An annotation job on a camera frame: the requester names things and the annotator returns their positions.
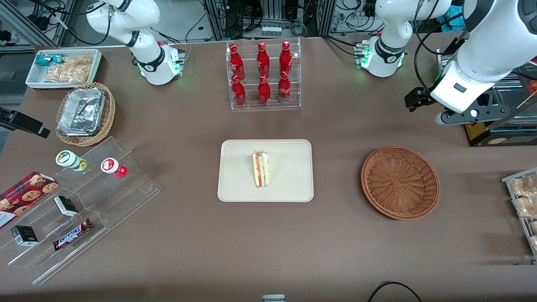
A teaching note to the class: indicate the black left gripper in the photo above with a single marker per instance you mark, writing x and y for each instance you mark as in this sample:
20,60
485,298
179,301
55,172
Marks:
422,97

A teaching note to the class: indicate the triangular sandwich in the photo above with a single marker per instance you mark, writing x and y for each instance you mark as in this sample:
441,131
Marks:
260,170

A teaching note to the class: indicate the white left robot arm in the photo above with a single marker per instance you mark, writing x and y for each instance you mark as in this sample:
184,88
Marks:
495,42

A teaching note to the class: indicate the brown wicker basket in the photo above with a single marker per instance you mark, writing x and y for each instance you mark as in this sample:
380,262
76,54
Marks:
400,182

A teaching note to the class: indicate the beige plastic tray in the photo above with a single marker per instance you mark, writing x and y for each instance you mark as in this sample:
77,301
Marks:
289,176

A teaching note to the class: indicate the light wicker basket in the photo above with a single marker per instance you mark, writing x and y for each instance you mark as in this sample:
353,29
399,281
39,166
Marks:
109,113

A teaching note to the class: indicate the hot food display case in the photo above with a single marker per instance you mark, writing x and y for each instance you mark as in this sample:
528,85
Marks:
503,134

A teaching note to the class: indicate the wrapped pastry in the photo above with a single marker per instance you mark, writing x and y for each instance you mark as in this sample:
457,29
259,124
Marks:
534,227
524,185
534,243
526,206

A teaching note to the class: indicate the teal cloth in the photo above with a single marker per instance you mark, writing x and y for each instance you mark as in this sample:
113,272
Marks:
453,19

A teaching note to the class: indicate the red cola bottle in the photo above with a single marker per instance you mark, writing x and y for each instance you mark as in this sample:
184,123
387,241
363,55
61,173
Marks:
263,61
285,58
238,92
284,90
236,63
264,92

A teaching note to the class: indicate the clear acrylic bottle rack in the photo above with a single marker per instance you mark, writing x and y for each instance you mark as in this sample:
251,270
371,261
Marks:
251,105

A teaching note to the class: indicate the grey device edge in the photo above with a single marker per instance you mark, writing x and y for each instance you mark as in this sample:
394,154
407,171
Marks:
273,298

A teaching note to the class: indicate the clear acrylic stepped shelf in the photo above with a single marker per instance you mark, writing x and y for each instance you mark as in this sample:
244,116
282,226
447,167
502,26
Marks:
126,188

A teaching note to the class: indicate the red lid yogurt cup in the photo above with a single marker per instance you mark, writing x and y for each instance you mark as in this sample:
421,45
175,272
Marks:
112,166

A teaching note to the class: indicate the aluminium foil containers stack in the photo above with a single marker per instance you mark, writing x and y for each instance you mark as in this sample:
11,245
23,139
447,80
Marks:
82,111

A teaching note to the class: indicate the clear bag of crackers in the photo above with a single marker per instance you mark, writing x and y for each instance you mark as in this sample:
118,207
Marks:
69,70

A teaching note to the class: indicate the green lid yogurt cup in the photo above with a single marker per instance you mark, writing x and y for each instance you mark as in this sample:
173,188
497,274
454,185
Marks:
69,160

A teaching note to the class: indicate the small black box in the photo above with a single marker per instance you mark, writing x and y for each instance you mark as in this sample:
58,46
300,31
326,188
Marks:
24,235
66,206

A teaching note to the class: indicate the snickers chocolate bar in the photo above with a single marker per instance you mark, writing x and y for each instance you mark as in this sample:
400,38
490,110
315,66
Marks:
72,235

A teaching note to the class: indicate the teal snack packet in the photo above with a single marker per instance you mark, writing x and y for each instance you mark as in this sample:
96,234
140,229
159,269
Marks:
46,59

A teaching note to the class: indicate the white rectangular snack bin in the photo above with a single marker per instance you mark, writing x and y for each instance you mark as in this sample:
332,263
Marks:
35,77

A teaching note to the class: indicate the red plaid cookie box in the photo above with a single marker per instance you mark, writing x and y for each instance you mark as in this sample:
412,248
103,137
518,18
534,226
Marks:
25,197

